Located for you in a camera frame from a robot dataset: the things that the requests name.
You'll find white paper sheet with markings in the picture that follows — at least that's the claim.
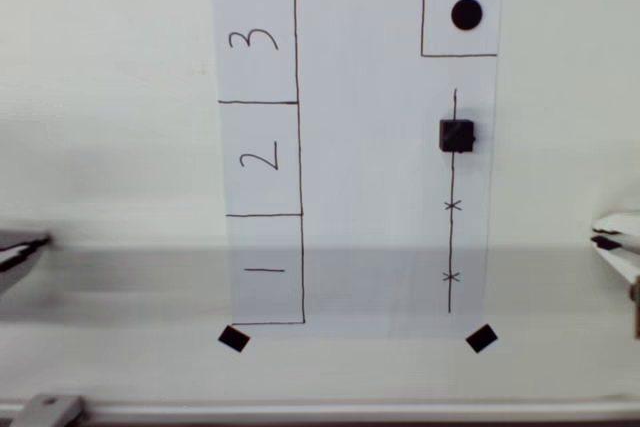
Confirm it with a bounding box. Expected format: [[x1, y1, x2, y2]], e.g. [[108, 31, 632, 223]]
[[208, 0, 504, 341]]

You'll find grey flat object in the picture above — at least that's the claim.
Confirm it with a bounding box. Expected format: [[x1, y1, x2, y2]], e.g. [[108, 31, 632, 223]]
[[0, 228, 54, 298]]

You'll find black cube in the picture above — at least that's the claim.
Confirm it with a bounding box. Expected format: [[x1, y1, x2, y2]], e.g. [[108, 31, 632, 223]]
[[438, 118, 478, 155]]

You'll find grey metal bracket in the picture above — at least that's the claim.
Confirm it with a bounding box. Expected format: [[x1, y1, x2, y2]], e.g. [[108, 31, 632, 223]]
[[9, 393, 87, 427]]

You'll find black tape piece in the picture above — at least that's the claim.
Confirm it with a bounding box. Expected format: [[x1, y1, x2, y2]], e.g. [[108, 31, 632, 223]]
[[216, 324, 252, 354], [464, 323, 501, 355]]

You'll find black round disc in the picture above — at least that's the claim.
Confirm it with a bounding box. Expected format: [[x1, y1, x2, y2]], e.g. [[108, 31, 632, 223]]
[[449, 0, 485, 32]]

